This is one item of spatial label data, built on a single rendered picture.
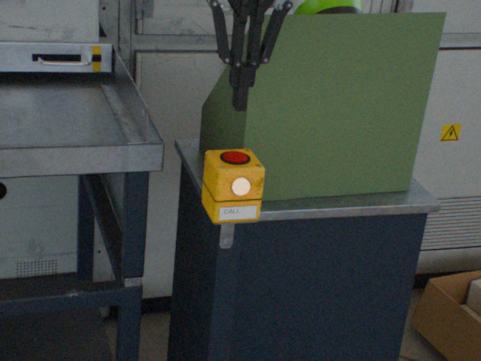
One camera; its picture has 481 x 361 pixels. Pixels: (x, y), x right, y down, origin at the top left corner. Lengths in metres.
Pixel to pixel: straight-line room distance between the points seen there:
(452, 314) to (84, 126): 1.29
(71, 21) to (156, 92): 0.49
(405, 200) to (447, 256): 1.18
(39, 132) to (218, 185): 0.38
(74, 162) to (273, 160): 0.35
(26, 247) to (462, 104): 1.28
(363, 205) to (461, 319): 0.92
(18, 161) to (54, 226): 0.86
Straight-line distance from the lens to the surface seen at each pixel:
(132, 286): 1.72
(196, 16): 2.20
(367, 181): 1.67
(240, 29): 1.30
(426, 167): 2.64
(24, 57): 1.81
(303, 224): 1.61
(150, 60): 2.21
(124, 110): 1.68
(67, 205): 2.35
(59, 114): 1.66
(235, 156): 1.38
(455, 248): 2.85
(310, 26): 1.49
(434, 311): 2.56
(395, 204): 1.66
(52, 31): 1.81
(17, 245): 2.39
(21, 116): 1.65
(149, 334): 2.50
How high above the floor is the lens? 1.47
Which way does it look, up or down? 26 degrees down
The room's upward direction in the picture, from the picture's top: 6 degrees clockwise
